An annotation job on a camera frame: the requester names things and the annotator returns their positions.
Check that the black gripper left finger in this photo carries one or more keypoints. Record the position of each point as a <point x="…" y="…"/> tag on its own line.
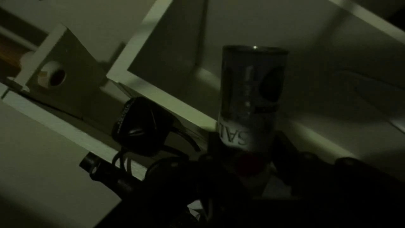
<point x="203" y="198"/>

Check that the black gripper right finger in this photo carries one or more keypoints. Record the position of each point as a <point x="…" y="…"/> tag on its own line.
<point x="346" y="195"/>

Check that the white closet shelf unit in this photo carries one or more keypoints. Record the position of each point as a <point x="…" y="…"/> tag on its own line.
<point x="169" y="51"/>

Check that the wooden closet rod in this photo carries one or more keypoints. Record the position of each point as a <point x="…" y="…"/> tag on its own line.
<point x="10" y="53"/>

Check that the white closet rod bracket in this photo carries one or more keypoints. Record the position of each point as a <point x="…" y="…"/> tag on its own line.
<point x="67" y="72"/>

